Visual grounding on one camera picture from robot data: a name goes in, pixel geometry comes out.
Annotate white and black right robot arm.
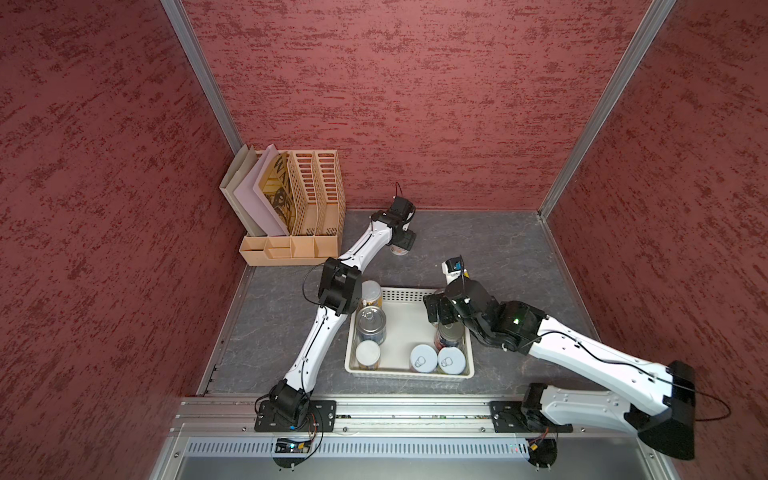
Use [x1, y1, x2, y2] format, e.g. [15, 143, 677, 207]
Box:
[423, 277, 696, 461]

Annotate pink can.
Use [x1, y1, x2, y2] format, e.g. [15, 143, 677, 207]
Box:
[409, 344, 438, 374]
[390, 246, 409, 256]

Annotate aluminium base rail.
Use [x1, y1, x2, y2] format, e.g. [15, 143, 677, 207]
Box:
[151, 395, 678, 479]

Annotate white perforated plastic basket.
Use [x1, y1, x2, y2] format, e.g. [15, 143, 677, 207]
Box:
[344, 287, 475, 382]

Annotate left aluminium corner post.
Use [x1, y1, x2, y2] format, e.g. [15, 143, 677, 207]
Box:
[160, 0, 244, 153]

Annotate dark blue silver-top can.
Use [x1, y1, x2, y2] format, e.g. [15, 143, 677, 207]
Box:
[356, 305, 387, 345]

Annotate aluminium corner post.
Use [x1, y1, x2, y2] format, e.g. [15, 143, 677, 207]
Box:
[160, 0, 244, 153]
[538, 0, 676, 223]

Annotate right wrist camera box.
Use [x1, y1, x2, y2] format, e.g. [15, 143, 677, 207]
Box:
[441, 256, 468, 285]

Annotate small yellow white-lid can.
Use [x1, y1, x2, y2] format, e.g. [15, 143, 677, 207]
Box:
[355, 340, 381, 370]

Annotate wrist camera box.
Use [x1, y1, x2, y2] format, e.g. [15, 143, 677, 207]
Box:
[441, 256, 468, 285]
[387, 196, 416, 224]

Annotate dark navy red can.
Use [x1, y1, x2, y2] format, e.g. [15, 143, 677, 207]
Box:
[434, 322, 465, 351]

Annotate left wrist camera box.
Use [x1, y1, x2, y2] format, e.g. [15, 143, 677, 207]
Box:
[387, 196, 416, 224]

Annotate left round black electronics board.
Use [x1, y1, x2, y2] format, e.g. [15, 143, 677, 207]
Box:
[271, 438, 315, 470]

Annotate green label white-top can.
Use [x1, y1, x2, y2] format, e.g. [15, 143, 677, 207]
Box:
[437, 347, 467, 375]

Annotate beige file folder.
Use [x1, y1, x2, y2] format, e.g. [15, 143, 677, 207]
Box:
[218, 143, 267, 238]

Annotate round black electronics board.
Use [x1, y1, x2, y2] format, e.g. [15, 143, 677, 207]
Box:
[528, 439, 558, 469]
[271, 438, 315, 470]

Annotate right aluminium corner post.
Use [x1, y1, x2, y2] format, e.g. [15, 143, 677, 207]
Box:
[538, 0, 676, 223]

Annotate pink file folder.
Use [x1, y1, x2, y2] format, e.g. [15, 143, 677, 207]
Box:
[233, 145, 287, 237]

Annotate yellow can with white lid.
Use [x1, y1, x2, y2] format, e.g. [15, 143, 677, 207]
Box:
[361, 280, 383, 308]

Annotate right round black electronics board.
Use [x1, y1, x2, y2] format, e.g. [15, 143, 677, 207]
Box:
[528, 439, 558, 469]

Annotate yellow black patterned magazine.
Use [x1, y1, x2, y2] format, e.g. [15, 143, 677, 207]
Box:
[259, 151, 296, 235]

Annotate peach plastic desk organizer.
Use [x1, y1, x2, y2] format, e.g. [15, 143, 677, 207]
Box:
[239, 150, 346, 267]

